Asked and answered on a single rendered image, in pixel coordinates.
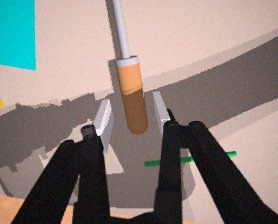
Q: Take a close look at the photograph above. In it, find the teal flat square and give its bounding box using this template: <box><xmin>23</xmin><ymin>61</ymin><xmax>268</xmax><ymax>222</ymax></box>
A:
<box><xmin>0</xmin><ymin>0</ymin><xmax>36</xmax><ymax>71</ymax></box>

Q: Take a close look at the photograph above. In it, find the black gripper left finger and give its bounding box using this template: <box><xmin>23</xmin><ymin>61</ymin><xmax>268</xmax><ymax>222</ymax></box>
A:
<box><xmin>10</xmin><ymin>99</ymin><xmax>114</xmax><ymax>224</ymax></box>

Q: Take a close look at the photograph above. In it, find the small yellow block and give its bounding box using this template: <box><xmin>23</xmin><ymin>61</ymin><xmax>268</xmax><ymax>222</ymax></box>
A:
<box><xmin>0</xmin><ymin>98</ymin><xmax>5</xmax><ymax>108</ymax></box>

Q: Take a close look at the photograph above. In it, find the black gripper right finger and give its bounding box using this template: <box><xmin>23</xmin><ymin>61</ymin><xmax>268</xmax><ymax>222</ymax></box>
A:
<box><xmin>152</xmin><ymin>91</ymin><xmax>278</xmax><ymax>224</ymax></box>

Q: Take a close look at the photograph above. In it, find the green thin rod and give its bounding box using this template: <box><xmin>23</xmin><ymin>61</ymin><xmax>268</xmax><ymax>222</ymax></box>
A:
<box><xmin>144</xmin><ymin>151</ymin><xmax>237</xmax><ymax>167</ymax></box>

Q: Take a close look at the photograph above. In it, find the tool with orange wooden handle and grey metal rod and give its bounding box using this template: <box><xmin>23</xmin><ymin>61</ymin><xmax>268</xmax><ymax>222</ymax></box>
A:
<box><xmin>111</xmin><ymin>0</ymin><xmax>148</xmax><ymax>135</ymax></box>

